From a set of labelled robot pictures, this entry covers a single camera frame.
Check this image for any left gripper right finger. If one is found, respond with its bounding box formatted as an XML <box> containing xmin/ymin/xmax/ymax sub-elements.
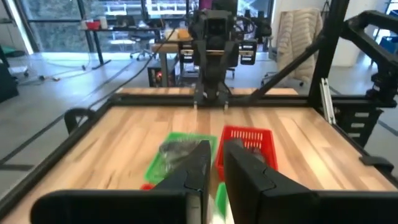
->
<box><xmin>223</xmin><ymin>139</ymin><xmax>315</xmax><ymax>224</ymax></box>

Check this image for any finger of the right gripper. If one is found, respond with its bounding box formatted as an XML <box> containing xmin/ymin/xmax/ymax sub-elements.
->
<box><xmin>195</xmin><ymin>49</ymin><xmax>208</xmax><ymax>100</ymax></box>
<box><xmin>224</xmin><ymin>49</ymin><xmax>237</xmax><ymax>100</ymax></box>

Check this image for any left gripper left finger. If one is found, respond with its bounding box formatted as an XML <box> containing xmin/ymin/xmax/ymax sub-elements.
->
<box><xmin>124</xmin><ymin>140</ymin><xmax>212</xmax><ymax>224</ymax></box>

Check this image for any black mesh pad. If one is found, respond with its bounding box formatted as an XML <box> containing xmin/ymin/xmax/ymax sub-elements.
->
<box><xmin>158</xmin><ymin>138</ymin><xmax>203</xmax><ymax>175</ymax></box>

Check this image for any green slotted plastic basket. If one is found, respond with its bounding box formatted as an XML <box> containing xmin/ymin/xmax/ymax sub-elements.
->
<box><xmin>215</xmin><ymin>182</ymin><xmax>228</xmax><ymax>218</ymax></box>
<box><xmin>143</xmin><ymin>131</ymin><xmax>218</xmax><ymax>185</ymax></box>

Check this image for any wooden background workbench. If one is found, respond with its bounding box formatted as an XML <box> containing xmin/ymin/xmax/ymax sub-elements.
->
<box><xmin>150</xmin><ymin>40</ymin><xmax>200</xmax><ymax>88</ymax></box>

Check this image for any black computer tower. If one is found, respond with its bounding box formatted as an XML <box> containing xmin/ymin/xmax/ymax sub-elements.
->
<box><xmin>147</xmin><ymin>58</ymin><xmax>170</xmax><ymax>88</ymax></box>

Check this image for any beige quilted coat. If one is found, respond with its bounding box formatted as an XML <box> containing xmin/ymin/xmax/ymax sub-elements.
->
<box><xmin>275</xmin><ymin>7</ymin><xmax>325</xmax><ymax>85</ymax></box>

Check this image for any black background desk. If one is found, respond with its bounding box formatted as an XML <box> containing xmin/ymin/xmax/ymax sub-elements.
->
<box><xmin>80</xmin><ymin>26</ymin><xmax>164</xmax><ymax>71</ymax></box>

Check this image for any blue bin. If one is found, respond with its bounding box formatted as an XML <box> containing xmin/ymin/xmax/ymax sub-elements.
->
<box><xmin>381</xmin><ymin>35</ymin><xmax>398</xmax><ymax>54</ymax></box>

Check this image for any black floor-standing object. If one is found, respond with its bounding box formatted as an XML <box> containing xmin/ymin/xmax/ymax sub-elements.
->
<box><xmin>0</xmin><ymin>46</ymin><xmax>20</xmax><ymax>104</ymax></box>

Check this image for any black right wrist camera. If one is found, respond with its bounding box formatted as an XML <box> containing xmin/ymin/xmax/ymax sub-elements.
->
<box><xmin>206</xmin><ymin>17</ymin><xmax>229</xmax><ymax>37</ymax></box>

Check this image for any black aluminium rig frame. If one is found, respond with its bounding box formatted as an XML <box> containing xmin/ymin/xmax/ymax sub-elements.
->
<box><xmin>0</xmin><ymin>0</ymin><xmax>398</xmax><ymax>218</ymax></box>

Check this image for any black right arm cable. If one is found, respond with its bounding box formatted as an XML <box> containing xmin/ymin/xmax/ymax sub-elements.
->
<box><xmin>88</xmin><ymin>27</ymin><xmax>180</xmax><ymax>108</ymax></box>

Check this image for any silver aluminium bracket strip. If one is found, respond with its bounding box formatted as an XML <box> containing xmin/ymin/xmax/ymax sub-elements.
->
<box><xmin>319</xmin><ymin>77</ymin><xmax>337</xmax><ymax>126</ymax></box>

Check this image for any black frame loop handle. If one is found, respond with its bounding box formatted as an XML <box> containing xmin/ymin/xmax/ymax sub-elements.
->
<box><xmin>63</xmin><ymin>107</ymin><xmax>96</xmax><ymax>135</ymax></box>

